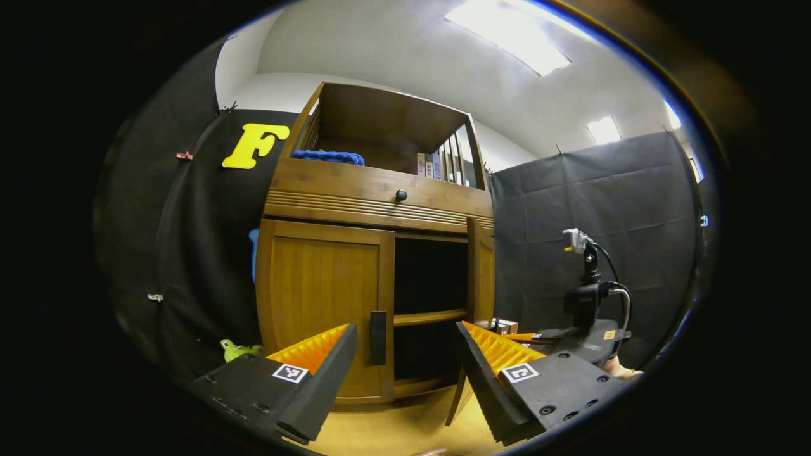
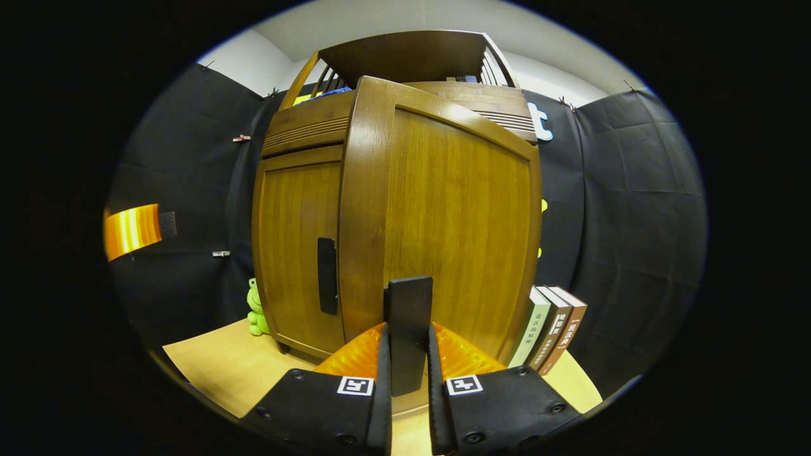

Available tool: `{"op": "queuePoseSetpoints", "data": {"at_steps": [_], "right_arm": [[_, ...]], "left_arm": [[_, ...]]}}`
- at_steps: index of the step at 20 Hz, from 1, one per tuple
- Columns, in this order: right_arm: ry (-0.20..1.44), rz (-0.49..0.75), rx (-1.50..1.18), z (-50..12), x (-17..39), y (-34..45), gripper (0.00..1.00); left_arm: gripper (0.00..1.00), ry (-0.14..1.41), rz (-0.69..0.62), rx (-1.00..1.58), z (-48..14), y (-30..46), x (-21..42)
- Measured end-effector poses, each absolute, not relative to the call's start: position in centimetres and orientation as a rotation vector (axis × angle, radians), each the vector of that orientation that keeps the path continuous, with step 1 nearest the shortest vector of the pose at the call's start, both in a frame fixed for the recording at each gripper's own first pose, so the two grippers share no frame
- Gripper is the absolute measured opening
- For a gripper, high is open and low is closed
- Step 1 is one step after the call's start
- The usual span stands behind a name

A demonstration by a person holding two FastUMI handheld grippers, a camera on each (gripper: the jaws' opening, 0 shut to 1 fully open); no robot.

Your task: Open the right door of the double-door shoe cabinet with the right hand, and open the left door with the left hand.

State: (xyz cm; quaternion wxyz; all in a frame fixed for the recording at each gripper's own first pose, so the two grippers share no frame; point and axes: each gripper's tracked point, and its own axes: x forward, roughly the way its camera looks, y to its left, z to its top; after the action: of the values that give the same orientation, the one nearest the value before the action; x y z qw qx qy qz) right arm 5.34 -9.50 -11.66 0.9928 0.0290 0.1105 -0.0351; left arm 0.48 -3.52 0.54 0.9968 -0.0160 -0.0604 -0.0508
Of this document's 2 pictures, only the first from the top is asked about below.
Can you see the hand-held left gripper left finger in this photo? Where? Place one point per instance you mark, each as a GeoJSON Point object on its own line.
{"type": "Point", "coordinates": [320, 380]}

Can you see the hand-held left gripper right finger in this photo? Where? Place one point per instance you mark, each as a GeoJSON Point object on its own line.
{"type": "Point", "coordinates": [485, 380]}

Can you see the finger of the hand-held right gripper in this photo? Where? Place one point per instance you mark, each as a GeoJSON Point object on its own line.
{"type": "Point", "coordinates": [523, 336]}

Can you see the wooden cabinet door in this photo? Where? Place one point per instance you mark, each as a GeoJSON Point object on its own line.
{"type": "Point", "coordinates": [481, 272]}
{"type": "Point", "coordinates": [317, 297]}

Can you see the wooden double-door shoe cabinet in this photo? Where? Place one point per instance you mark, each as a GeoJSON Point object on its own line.
{"type": "Point", "coordinates": [380, 126]}

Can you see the wooden inner cabinet shelf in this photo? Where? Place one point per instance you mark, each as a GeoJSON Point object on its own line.
{"type": "Point", "coordinates": [431, 317]}

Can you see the wooden cabinet drawer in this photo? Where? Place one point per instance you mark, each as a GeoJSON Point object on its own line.
{"type": "Point", "coordinates": [342, 187]}

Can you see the small white brown box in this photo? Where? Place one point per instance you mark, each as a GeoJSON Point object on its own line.
{"type": "Point", "coordinates": [505, 326]}

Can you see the green plush toy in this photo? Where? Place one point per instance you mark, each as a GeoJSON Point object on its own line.
{"type": "Point", "coordinates": [237, 349]}

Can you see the black backdrop cloth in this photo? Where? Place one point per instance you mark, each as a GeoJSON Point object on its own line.
{"type": "Point", "coordinates": [602, 202]}

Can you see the small ceiling light panel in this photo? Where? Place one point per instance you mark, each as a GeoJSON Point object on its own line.
{"type": "Point", "coordinates": [603, 130]}

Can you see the black round drawer knob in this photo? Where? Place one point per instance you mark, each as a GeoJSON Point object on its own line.
{"type": "Point", "coordinates": [402, 195]}

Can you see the grey blue book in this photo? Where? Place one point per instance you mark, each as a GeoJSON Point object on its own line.
{"type": "Point", "coordinates": [437, 166]}

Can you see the brown book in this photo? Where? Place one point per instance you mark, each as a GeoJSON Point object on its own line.
{"type": "Point", "coordinates": [429, 166]}

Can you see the tan book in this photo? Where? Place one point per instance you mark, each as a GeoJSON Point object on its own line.
{"type": "Point", "coordinates": [421, 164]}

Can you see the blue cloth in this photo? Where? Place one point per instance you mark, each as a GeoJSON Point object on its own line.
{"type": "Point", "coordinates": [329, 157]}

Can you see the large ceiling light panel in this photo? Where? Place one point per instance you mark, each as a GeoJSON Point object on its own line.
{"type": "Point", "coordinates": [513, 35]}

